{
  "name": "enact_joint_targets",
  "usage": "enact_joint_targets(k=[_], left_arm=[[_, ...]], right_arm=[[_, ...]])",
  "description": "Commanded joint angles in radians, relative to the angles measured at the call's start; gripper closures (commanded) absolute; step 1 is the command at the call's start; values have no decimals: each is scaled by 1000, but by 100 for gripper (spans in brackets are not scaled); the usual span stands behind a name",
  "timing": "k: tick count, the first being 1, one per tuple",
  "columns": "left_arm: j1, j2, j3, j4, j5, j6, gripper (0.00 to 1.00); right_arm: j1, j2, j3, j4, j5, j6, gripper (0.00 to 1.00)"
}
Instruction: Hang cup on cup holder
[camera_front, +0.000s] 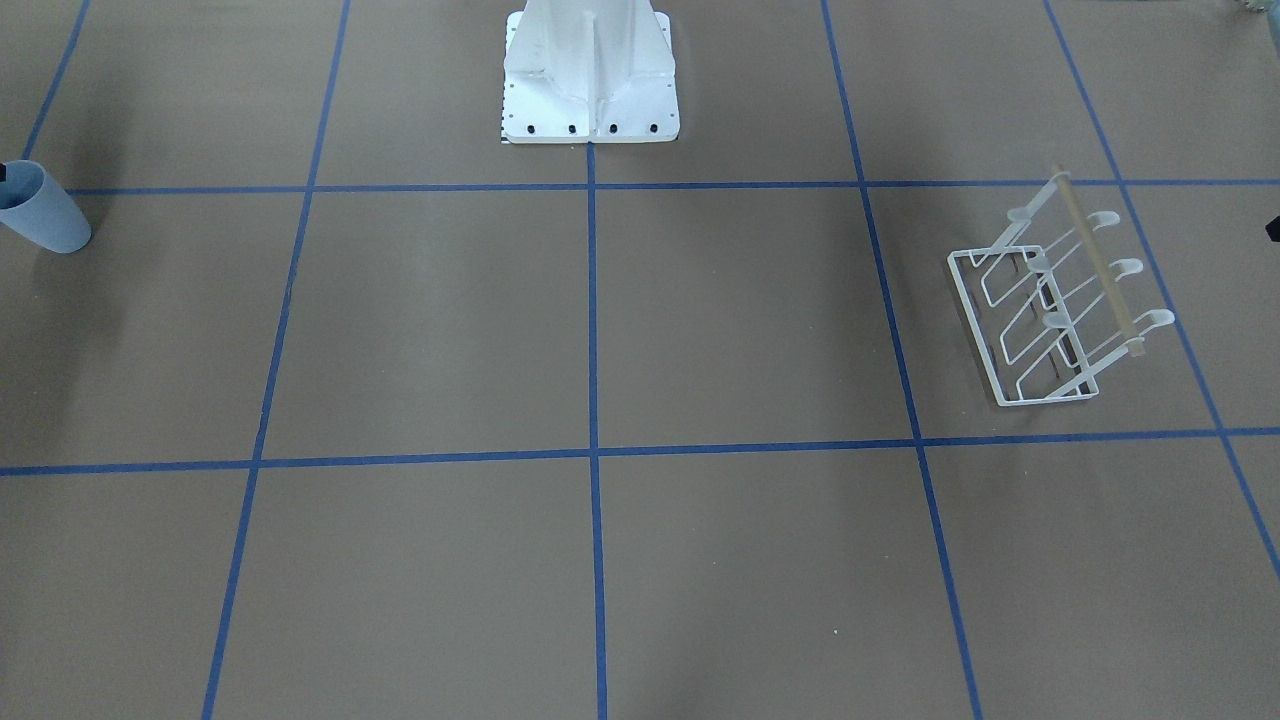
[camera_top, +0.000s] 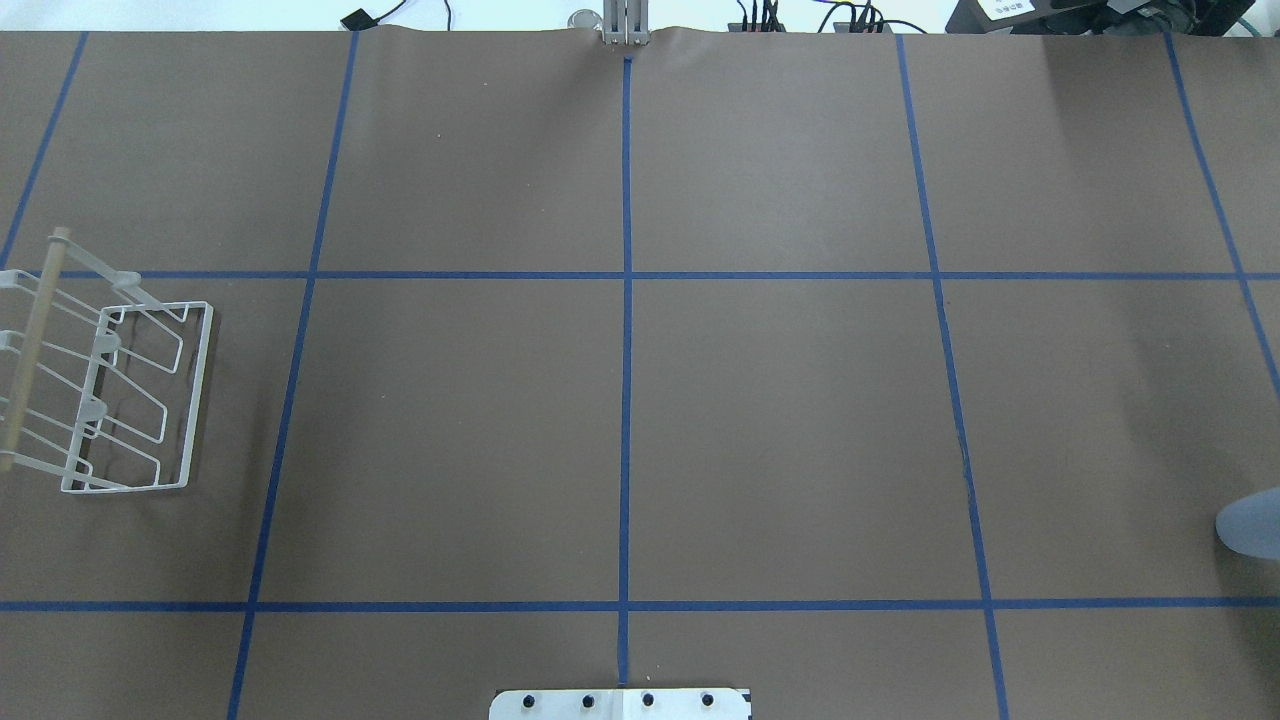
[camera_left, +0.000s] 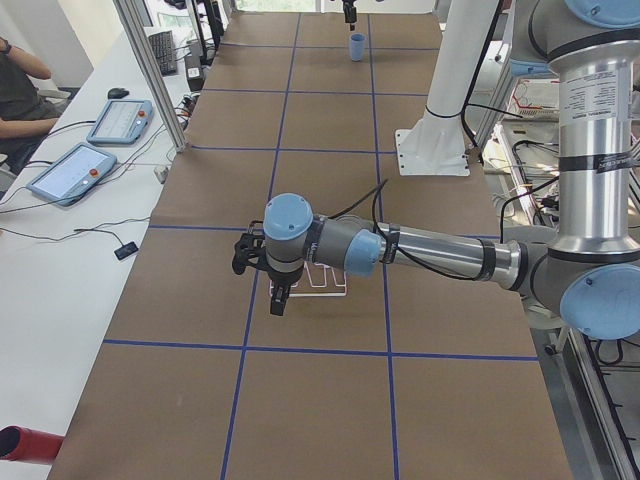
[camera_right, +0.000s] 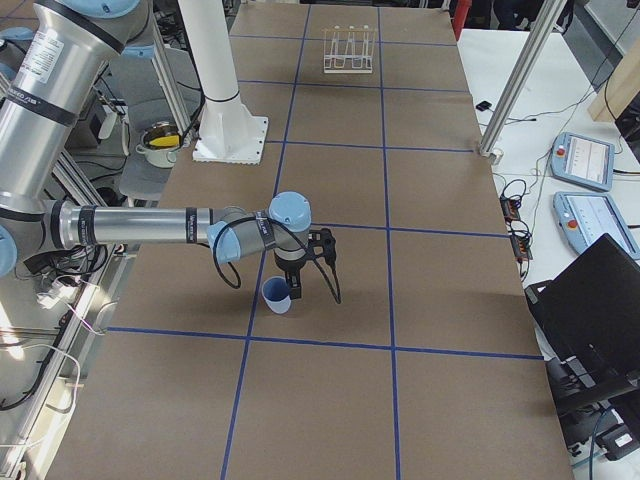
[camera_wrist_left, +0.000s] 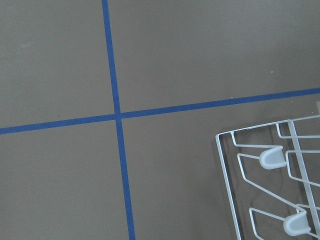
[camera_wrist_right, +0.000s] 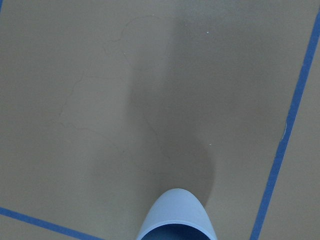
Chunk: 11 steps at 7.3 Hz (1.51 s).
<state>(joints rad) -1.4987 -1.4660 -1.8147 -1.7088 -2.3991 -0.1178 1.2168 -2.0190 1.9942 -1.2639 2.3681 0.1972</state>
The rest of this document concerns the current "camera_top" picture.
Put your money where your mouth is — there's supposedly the light blue plastic cup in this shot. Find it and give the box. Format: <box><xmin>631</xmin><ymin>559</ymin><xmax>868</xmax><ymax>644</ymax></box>
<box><xmin>1215</xmin><ymin>487</ymin><xmax>1280</xmax><ymax>561</ymax></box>

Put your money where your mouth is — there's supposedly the brown paper table cover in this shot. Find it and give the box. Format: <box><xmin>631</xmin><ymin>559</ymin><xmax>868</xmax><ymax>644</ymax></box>
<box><xmin>3</xmin><ymin>27</ymin><xmax>1277</xmax><ymax>719</ymax></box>

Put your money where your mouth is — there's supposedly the small black adapter box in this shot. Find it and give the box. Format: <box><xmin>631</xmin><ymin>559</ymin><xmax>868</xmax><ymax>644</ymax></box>
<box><xmin>340</xmin><ymin>8</ymin><xmax>379</xmax><ymax>32</ymax></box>

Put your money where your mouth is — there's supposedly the grey aluminium frame post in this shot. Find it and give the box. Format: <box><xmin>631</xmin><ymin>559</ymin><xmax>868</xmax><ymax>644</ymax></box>
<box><xmin>600</xmin><ymin>0</ymin><xmax>652</xmax><ymax>46</ymax></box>

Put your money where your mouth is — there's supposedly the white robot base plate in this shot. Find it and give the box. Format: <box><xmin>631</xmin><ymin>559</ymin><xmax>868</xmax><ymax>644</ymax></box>
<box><xmin>488</xmin><ymin>687</ymin><xmax>754</xmax><ymax>719</ymax></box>

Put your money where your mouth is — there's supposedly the white wire cup rack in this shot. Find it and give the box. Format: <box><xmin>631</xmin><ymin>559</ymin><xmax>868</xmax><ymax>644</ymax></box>
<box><xmin>3</xmin><ymin>227</ymin><xmax>215</xmax><ymax>495</ymax></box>

